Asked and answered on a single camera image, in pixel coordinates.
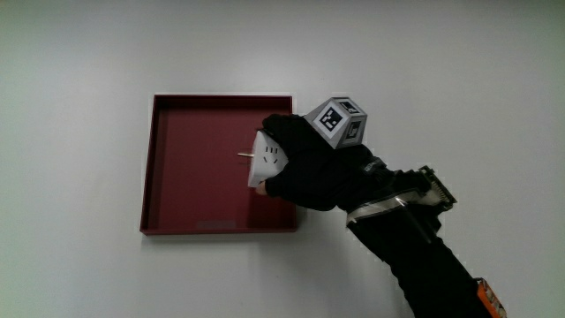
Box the person's right hand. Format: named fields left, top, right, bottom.
left=255, top=96, right=389, bottom=212

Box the white cube socket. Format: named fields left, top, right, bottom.
left=237, top=129, right=290, bottom=189

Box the person's right forearm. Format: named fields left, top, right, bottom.
left=345, top=164, right=492, bottom=318

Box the dark red square tray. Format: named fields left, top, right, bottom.
left=139, top=94, right=298, bottom=236

